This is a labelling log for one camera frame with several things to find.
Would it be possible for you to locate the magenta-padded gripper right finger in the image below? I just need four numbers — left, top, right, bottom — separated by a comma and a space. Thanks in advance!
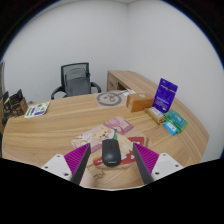
131, 142, 184, 186

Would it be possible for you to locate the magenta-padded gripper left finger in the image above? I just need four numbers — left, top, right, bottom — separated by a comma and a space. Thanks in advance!
41, 142, 92, 186

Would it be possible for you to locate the black computer mouse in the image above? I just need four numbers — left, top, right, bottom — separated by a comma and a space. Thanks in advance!
101, 138, 121, 168

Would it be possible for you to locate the cartoon print mouse pad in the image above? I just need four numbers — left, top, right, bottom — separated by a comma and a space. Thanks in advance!
70, 116, 151, 183

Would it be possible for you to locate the blue tissue pack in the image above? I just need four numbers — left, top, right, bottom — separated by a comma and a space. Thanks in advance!
163, 120, 181, 136

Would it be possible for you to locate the small yellowish box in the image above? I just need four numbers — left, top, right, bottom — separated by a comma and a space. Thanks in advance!
144, 106, 167, 125

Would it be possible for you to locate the green tissue pack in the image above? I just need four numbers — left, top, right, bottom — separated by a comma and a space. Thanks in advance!
165, 109, 189, 132

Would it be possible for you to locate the white printed paper sheet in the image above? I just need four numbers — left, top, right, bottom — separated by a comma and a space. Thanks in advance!
23, 101, 51, 119

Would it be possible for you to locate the orange cardboard box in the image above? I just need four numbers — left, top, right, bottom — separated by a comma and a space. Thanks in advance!
125, 92, 155, 113

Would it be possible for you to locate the purple card package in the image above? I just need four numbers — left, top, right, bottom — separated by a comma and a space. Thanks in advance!
152, 77, 179, 114

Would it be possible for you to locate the brown cardboard box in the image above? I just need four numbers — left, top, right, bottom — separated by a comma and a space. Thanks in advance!
9, 97, 29, 118

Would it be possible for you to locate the grey backpack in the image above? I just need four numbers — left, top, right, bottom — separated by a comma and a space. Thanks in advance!
64, 67, 92, 98

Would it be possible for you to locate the black open box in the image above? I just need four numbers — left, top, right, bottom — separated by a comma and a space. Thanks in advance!
3, 88, 24, 106

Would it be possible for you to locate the wooden side desk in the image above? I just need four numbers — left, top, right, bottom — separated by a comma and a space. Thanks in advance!
106, 69, 188, 111

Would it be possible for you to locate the black mesh office chair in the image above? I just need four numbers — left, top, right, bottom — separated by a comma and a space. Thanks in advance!
50, 61, 102, 100

